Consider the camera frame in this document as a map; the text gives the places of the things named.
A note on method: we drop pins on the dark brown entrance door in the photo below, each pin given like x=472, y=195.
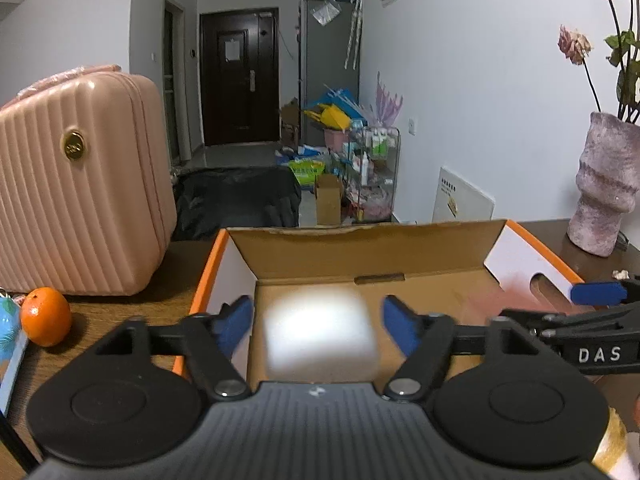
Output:
x=240, y=95

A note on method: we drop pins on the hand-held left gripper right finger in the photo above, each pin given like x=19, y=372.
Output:
x=400, y=326

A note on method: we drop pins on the green and yellow bag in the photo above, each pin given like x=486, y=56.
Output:
x=306, y=170

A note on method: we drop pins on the white leaning board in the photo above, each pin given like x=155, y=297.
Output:
x=460, y=200

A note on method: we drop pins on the pink ribbed suitcase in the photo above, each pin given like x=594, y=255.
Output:
x=90, y=185

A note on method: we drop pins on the fallen pink petal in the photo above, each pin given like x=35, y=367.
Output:
x=621, y=275

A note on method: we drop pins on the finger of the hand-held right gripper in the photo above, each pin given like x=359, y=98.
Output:
x=530, y=318
x=597, y=293

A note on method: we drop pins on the purple fairy wings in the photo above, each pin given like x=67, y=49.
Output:
x=389, y=102

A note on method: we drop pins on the blue wet wipes pack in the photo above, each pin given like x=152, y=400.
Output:
x=10, y=355

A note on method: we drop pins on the white paper notice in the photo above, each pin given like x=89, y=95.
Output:
x=232, y=50

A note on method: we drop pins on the pink textured vase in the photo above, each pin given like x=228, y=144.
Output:
x=605, y=185

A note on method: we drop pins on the clear plastic bag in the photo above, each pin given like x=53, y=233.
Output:
x=325, y=12

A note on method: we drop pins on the side room door frame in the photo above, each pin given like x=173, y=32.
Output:
x=172, y=85

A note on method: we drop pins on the blue white plastic bag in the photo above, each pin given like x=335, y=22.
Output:
x=307, y=151

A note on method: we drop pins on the blue and yellow plastic clutter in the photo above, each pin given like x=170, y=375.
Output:
x=332, y=115

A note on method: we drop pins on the white soft sponge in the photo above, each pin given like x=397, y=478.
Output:
x=320, y=335

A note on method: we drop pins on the grey refrigerator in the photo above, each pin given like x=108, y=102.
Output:
x=325, y=60

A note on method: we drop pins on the orange cardboard box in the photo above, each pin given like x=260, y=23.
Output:
x=310, y=255

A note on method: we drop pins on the bunch of dried pink roses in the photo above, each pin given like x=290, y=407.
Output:
x=575, y=42

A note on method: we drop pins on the brown carton beside refrigerator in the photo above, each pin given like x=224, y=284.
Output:
x=289, y=127

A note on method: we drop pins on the orange tangerine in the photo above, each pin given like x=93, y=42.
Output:
x=46, y=317

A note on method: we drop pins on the white hanging umbrella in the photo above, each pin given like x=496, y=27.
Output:
x=354, y=35

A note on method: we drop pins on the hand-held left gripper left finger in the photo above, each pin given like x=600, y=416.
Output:
x=235, y=324

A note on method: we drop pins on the small brown cardboard box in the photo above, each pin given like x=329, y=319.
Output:
x=327, y=202

